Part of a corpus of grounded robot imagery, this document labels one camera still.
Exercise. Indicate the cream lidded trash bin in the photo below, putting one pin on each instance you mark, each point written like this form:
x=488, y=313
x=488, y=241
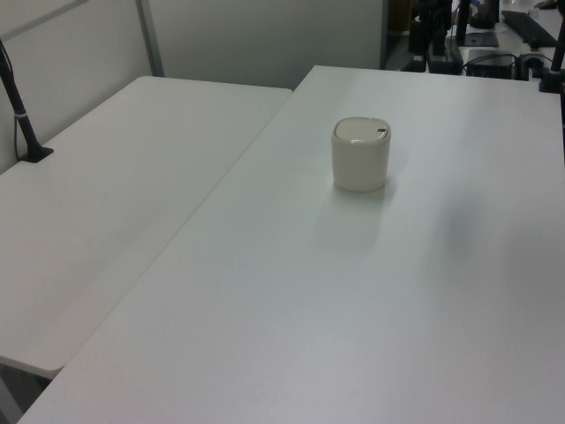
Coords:
x=358, y=163

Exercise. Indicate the white side table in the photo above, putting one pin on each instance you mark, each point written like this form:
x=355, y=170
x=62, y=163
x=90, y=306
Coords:
x=110, y=190

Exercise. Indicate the black electronics box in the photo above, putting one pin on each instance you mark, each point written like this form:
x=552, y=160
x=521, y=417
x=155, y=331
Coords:
x=491, y=64

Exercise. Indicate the black monitor stand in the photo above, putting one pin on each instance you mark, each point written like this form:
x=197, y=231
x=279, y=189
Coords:
x=479, y=40

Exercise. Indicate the black clamped pole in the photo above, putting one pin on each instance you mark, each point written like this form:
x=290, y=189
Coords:
x=552, y=79

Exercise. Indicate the black keyboard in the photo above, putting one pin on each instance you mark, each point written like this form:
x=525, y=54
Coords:
x=527, y=26

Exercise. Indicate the grey metal partition post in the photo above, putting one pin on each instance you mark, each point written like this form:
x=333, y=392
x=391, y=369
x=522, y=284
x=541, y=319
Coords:
x=151, y=40

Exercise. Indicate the black camera stand pole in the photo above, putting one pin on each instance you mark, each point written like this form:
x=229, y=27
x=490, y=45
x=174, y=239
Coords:
x=17, y=108

